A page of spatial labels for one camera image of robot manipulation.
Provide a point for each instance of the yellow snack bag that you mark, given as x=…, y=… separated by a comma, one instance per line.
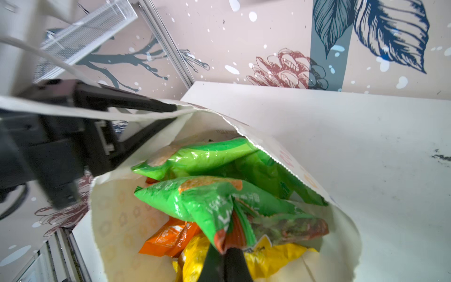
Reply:
x=263, y=261

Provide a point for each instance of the orange snack bag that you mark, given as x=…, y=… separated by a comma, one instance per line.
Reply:
x=171, y=239

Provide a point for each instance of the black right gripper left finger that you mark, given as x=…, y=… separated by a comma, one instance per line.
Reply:
x=213, y=267

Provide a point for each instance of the green snack bag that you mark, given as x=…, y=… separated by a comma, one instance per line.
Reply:
x=232, y=213
x=236, y=158

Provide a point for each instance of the white printed paper bag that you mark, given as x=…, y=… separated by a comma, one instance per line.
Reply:
x=121, y=223

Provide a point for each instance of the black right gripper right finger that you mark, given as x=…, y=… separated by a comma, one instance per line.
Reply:
x=235, y=267

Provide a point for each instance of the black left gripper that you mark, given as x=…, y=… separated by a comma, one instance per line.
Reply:
x=55, y=151

